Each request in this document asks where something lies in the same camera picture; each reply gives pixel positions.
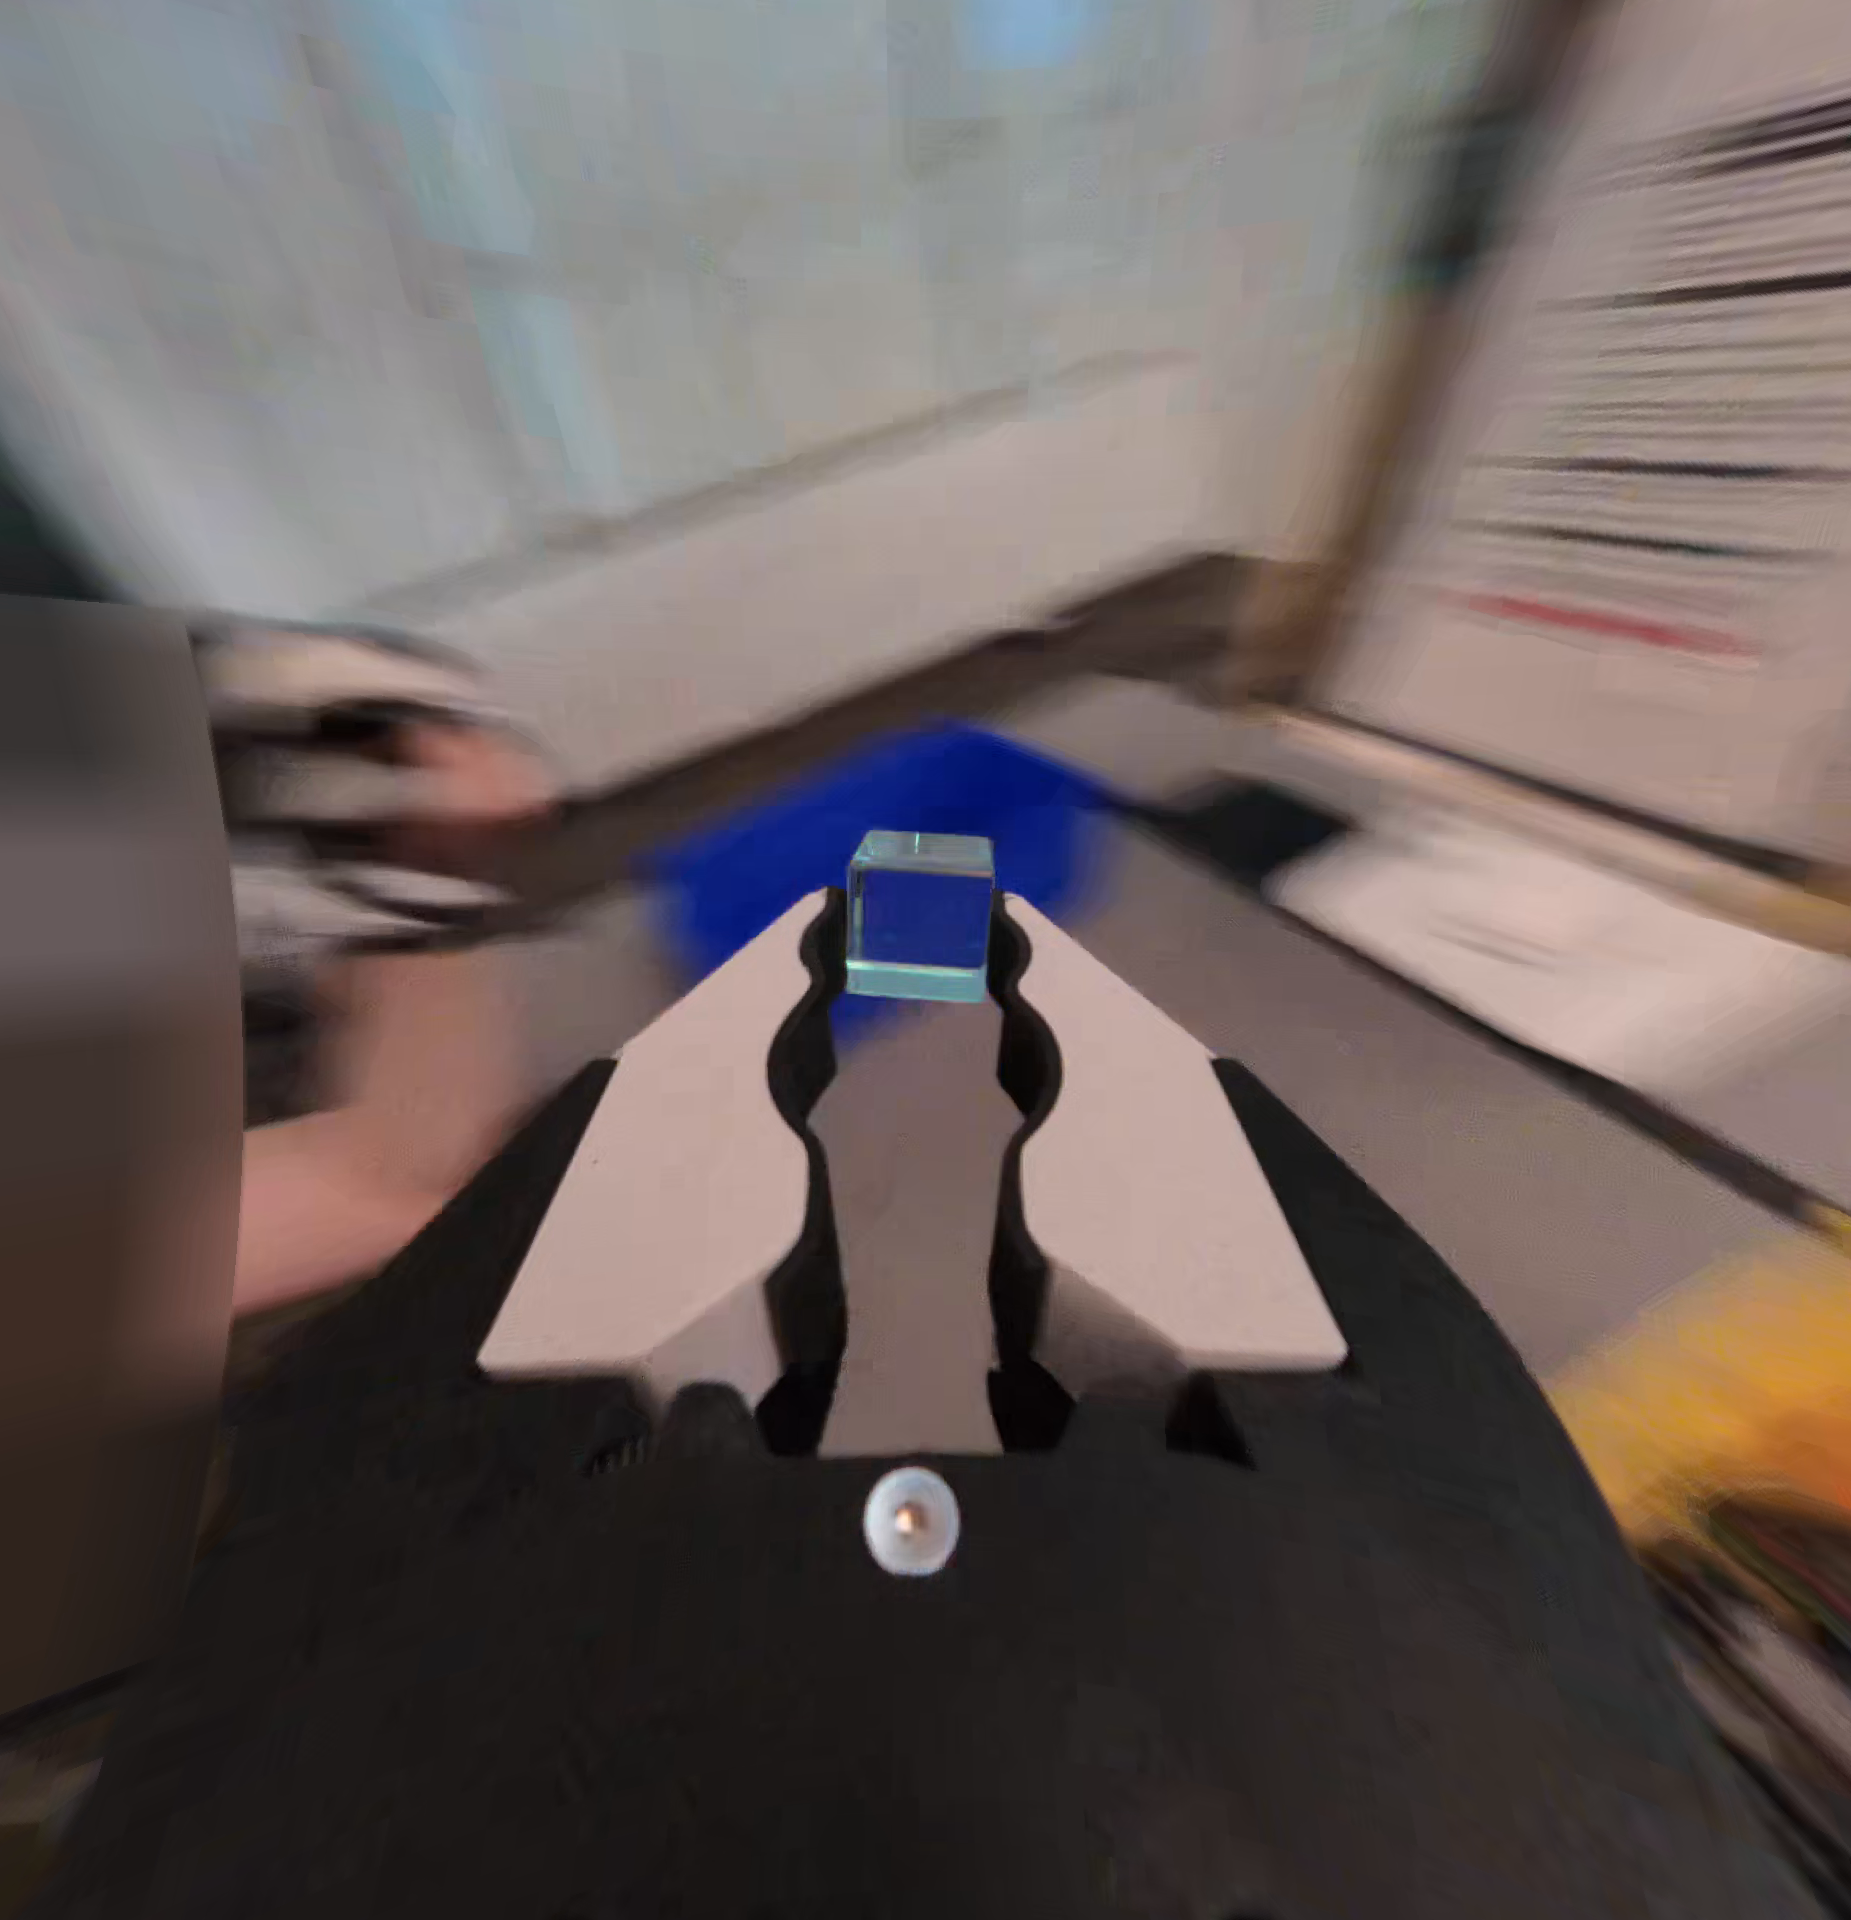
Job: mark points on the wood-framed clear panel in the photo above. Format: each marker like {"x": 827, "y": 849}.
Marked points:
{"x": 1644, "y": 451}

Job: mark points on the yellow plastic bin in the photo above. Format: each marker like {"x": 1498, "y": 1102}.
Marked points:
{"x": 1735, "y": 1379}

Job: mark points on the blue plastic bin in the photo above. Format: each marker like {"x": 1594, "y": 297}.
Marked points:
{"x": 774, "y": 854}

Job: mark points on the person's left forearm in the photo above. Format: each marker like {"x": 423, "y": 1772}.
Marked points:
{"x": 354, "y": 1140}

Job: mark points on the white panel base plate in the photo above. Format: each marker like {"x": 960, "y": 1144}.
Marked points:
{"x": 1539, "y": 959}

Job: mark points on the clear glass cube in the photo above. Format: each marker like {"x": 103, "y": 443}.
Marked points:
{"x": 921, "y": 916}

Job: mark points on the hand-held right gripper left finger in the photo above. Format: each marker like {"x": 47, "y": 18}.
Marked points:
{"x": 669, "y": 1200}

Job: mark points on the person's left hand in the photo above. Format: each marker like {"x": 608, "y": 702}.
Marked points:
{"x": 483, "y": 787}

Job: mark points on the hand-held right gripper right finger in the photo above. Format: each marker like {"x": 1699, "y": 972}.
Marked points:
{"x": 1149, "y": 1200}

